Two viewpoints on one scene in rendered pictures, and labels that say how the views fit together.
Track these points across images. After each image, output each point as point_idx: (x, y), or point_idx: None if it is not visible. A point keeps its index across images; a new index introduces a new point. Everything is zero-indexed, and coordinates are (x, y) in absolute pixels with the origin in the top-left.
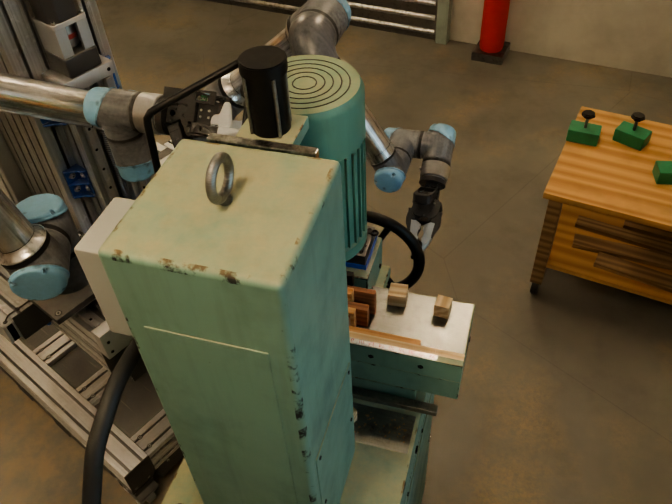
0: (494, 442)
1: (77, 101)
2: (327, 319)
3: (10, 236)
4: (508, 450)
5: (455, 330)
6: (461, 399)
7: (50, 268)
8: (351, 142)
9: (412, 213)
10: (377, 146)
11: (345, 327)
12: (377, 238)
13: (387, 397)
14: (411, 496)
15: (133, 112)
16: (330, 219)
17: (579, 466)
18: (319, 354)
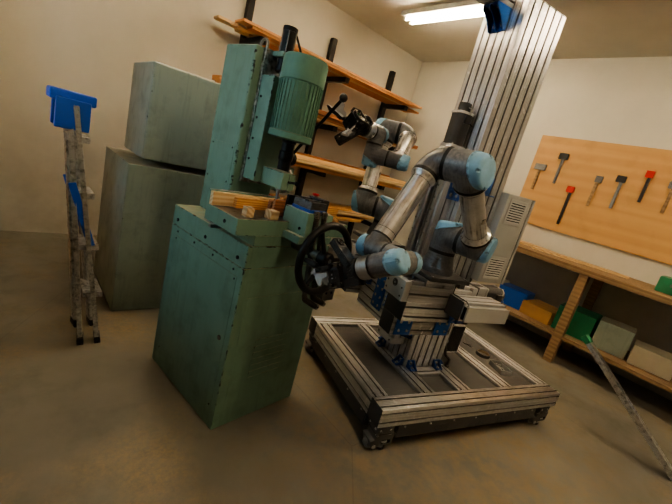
0: (190, 491)
1: (397, 146)
2: (233, 92)
3: (363, 178)
4: (174, 494)
5: (232, 212)
6: (245, 500)
7: (354, 193)
8: (281, 70)
9: None
10: (380, 219)
11: (238, 121)
12: (309, 213)
13: None
14: (195, 270)
15: None
16: (246, 56)
17: None
18: (227, 97)
